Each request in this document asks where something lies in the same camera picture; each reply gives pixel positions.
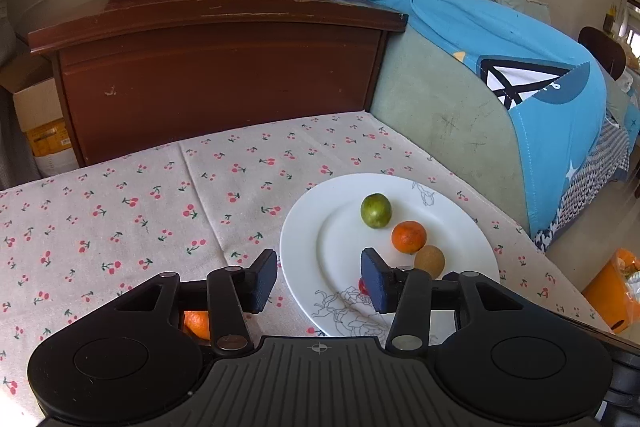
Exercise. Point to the brown wooden chair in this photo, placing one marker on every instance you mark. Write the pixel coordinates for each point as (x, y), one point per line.
(600, 49)

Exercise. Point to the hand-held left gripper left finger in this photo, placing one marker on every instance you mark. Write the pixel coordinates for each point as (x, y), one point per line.
(262, 283)

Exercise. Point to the dark wooden cabinet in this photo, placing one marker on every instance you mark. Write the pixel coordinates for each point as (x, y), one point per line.
(220, 77)

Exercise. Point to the orange plastic bucket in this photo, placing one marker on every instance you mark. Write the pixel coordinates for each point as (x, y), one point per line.
(607, 292)

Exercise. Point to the brown kiwi fruit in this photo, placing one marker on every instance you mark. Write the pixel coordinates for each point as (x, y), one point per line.
(431, 262)

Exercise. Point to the blue white patterned sheet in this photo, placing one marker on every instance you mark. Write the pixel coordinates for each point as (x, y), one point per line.
(590, 177)

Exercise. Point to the red cherry tomato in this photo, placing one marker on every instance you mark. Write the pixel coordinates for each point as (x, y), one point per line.
(363, 287)

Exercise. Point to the cherry print tablecloth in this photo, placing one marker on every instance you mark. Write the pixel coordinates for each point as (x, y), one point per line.
(150, 207)

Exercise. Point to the green citrus fruit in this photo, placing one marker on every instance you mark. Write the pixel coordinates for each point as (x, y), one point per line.
(376, 210)

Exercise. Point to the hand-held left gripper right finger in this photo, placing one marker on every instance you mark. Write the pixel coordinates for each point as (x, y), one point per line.
(376, 283)

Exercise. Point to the white plate with line drawing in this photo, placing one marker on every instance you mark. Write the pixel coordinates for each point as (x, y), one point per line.
(330, 227)

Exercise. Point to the blue printed blanket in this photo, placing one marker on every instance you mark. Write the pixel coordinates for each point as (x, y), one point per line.
(480, 27)

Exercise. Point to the cardboard box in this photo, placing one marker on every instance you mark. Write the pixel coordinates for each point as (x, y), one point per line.
(40, 117)

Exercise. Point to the green upholstered sofa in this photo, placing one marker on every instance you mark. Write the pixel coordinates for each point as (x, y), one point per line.
(440, 107)

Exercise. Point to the orange tangerine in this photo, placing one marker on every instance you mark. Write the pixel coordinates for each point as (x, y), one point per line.
(197, 325)
(408, 237)

